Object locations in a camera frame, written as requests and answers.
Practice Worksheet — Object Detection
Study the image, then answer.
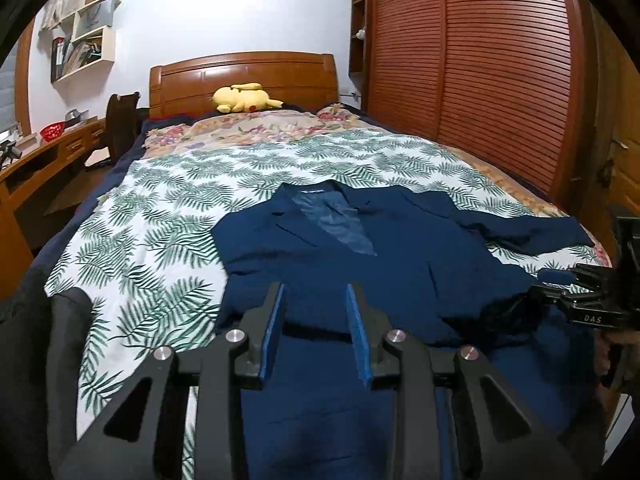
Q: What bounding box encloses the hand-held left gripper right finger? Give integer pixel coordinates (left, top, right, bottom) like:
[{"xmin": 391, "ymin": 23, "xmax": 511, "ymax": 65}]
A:
[{"xmin": 345, "ymin": 282, "xmax": 583, "ymax": 480}]

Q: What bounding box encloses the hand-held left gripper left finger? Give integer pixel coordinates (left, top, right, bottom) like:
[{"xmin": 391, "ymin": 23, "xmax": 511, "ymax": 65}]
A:
[{"xmin": 57, "ymin": 282, "xmax": 286, "ymax": 480}]

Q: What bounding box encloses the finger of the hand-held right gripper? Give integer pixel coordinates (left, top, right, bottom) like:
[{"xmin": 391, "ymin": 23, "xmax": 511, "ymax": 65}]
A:
[
  {"xmin": 492, "ymin": 285, "xmax": 576, "ymax": 332},
  {"xmin": 537, "ymin": 263, "xmax": 610, "ymax": 295}
]

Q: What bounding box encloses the navy blue blazer jacket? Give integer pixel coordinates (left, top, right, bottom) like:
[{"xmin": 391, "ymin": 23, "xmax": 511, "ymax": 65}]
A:
[{"xmin": 212, "ymin": 182, "xmax": 621, "ymax": 480}]

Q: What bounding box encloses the person's right hand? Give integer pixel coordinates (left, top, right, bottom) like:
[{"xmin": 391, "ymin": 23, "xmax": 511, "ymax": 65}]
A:
[{"xmin": 594, "ymin": 329, "xmax": 640, "ymax": 392}]

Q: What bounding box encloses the woven straw mat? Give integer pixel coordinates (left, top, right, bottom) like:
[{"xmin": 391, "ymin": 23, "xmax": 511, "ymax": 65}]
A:
[{"xmin": 470, "ymin": 156, "xmax": 568, "ymax": 213}]

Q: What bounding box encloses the wooden door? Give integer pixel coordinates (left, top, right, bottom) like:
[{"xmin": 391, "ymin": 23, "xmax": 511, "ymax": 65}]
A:
[{"xmin": 597, "ymin": 25, "xmax": 640, "ymax": 223}]

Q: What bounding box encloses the wooden bed with leaf bedspread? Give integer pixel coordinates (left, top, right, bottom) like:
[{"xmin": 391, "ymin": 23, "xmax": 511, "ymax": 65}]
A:
[{"xmin": 44, "ymin": 127, "xmax": 610, "ymax": 480}]

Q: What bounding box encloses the wooden louvered wardrobe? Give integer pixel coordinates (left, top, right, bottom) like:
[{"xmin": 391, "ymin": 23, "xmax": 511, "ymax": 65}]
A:
[{"xmin": 348, "ymin": 0, "xmax": 603, "ymax": 211}]

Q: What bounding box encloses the yellow plush toy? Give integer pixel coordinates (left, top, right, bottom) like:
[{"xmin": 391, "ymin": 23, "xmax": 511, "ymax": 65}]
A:
[{"xmin": 211, "ymin": 81, "xmax": 284, "ymax": 114}]

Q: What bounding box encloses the dark grey cloth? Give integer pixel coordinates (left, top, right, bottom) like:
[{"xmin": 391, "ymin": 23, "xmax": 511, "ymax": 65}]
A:
[{"xmin": 0, "ymin": 255, "xmax": 103, "ymax": 480}]

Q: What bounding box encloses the dark chair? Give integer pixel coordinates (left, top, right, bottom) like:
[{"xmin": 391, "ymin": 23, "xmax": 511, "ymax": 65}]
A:
[{"xmin": 84, "ymin": 92, "xmax": 151, "ymax": 172}]

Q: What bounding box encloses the wooden headboard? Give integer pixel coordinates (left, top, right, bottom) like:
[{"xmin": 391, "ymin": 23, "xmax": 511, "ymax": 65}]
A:
[{"xmin": 149, "ymin": 51, "xmax": 341, "ymax": 117}]

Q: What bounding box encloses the wooden desk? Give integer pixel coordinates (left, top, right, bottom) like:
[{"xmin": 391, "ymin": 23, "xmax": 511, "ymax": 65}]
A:
[{"xmin": 0, "ymin": 116, "xmax": 109, "ymax": 302}]

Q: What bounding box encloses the white wall shelf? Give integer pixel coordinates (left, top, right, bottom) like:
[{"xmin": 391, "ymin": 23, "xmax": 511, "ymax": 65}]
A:
[{"xmin": 37, "ymin": 0, "xmax": 124, "ymax": 84}]

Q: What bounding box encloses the wooden window frame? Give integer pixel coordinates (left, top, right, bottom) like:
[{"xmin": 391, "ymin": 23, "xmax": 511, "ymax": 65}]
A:
[{"xmin": 0, "ymin": 14, "xmax": 37, "ymax": 136}]

